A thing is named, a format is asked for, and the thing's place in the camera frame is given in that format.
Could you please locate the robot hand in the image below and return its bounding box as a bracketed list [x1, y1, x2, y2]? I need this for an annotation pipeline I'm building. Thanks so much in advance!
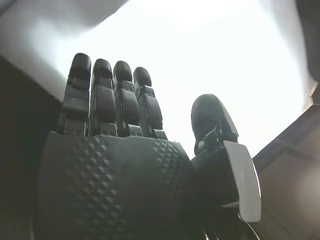
[37, 52, 262, 240]

